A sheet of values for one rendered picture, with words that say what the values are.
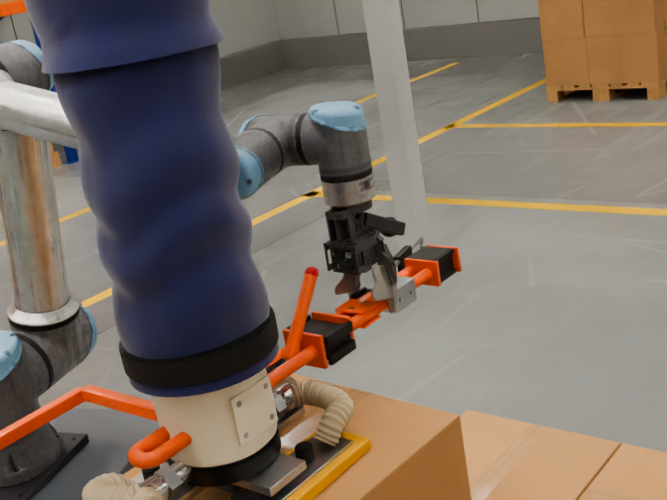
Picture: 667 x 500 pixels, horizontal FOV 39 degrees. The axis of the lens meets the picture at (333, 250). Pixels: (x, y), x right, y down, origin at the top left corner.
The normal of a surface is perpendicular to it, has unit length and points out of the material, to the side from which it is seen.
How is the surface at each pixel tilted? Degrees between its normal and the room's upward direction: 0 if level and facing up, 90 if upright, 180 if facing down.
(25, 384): 92
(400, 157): 90
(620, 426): 0
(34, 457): 73
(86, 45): 64
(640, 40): 90
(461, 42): 90
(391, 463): 0
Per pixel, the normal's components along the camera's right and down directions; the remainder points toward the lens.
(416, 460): 0.75, 0.09
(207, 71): 0.90, 0.14
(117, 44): -0.01, -0.07
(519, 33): -0.61, 0.35
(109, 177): -0.49, 0.11
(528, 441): -0.17, -0.93
